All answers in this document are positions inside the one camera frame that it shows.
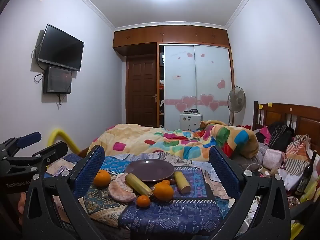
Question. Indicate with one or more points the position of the wooden overhead cabinet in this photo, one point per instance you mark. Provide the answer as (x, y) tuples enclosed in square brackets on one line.
[(170, 36)]

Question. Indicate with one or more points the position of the brown wooden door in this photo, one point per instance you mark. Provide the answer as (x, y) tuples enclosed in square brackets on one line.
[(141, 92)]

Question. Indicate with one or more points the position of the striped cloth bag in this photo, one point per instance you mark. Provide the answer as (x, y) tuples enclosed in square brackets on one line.
[(297, 155)]

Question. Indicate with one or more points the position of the wardrobe with frosted sliding doors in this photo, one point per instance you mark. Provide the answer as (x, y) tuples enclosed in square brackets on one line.
[(200, 80)]

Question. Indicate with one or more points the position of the yellow foam tube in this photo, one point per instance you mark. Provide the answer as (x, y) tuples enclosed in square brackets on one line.
[(62, 136)]

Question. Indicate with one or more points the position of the pink clothes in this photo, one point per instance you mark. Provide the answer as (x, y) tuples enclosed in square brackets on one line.
[(263, 133)]

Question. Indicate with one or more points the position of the black bag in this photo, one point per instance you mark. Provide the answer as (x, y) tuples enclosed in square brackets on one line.
[(281, 135)]

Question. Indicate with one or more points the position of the wooden bed headboard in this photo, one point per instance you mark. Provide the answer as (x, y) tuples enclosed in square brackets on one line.
[(300, 115)]

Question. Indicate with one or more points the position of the small black wall monitor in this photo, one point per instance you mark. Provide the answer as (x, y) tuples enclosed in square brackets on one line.
[(57, 80)]

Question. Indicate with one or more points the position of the brown round plate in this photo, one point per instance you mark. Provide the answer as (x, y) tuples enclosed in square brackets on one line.
[(150, 170)]

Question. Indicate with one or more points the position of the grey cloth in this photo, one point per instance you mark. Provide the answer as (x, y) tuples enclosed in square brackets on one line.
[(247, 158)]

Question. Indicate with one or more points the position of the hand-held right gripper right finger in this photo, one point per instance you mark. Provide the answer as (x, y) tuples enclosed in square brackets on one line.
[(222, 172)]

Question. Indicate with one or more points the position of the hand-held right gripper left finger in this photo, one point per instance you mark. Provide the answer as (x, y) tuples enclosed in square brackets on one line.
[(91, 171)]

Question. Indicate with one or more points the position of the pink heart stickers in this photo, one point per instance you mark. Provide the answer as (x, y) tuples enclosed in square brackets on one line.
[(206, 100)]

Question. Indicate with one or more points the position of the colourful patch blanket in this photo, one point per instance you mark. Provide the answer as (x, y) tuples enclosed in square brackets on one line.
[(150, 140)]

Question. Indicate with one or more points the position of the person's left hand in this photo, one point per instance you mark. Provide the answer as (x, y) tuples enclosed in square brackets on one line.
[(21, 206)]

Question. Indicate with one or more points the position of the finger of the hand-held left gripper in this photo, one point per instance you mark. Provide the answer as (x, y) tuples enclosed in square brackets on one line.
[(27, 140), (51, 152)]

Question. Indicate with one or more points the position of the pink floral pouch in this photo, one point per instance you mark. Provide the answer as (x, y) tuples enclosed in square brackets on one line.
[(273, 158)]

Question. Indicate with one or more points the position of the small mandarin orange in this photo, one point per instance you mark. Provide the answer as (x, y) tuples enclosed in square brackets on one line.
[(143, 201), (165, 182)]

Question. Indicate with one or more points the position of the black wall television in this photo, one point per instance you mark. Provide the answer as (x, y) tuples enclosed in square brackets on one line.
[(62, 47)]

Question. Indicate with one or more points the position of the dark glass bottle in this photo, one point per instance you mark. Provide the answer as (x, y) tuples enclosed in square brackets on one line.
[(306, 175)]

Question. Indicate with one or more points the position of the peeled pomelo piece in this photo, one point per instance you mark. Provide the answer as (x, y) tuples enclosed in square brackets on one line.
[(120, 191)]

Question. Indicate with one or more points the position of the long thin sugarcane piece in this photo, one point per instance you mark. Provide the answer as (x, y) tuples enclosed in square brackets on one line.
[(138, 185)]

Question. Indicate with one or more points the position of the small brown fruit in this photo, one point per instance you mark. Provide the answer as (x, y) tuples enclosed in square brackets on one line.
[(172, 180)]

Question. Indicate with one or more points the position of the standing electric fan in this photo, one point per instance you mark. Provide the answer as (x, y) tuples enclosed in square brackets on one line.
[(236, 98)]

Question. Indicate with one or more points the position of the patterned blue patchwork sheet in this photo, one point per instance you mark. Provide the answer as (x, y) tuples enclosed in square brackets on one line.
[(165, 215)]

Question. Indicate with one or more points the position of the small white cabinet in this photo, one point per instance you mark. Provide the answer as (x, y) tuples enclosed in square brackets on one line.
[(191, 122)]

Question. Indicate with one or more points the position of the large orange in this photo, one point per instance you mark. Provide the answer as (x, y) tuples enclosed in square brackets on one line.
[(102, 178), (163, 192)]

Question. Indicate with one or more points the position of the yellow plastic bag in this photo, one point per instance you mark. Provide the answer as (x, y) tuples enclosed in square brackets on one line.
[(310, 190)]

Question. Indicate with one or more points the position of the short thick sugarcane piece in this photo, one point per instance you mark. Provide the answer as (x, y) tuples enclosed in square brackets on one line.
[(182, 182)]

